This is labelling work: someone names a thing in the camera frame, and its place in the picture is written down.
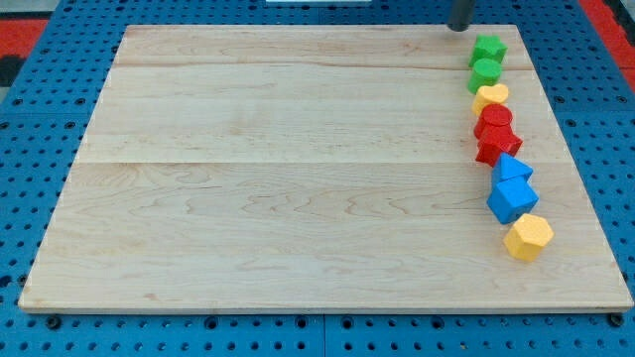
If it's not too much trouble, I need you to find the red circle block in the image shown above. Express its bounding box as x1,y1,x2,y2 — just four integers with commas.
473,104,513,139

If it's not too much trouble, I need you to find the green circle block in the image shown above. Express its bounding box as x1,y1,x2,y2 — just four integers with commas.
467,59,502,94

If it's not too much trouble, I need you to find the light wooden board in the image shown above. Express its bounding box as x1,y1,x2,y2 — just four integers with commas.
19,25,632,314

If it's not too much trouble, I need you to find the red star block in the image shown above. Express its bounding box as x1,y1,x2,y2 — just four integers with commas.
475,126,523,167

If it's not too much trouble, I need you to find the blue triangle block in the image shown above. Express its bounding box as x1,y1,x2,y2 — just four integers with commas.
491,153,534,186

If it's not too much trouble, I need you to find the blue cube block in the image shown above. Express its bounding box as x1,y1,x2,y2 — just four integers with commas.
486,177,539,224

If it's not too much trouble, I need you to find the green star block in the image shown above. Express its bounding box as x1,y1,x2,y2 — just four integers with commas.
468,34,508,67

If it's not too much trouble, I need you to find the yellow hexagon block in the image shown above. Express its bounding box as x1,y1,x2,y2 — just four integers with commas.
503,213,555,262

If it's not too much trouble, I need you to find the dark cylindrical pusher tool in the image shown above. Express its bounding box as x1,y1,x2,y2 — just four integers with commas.
446,0,476,32

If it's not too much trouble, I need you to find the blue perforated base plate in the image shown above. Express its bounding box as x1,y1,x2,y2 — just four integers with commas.
1,0,634,356

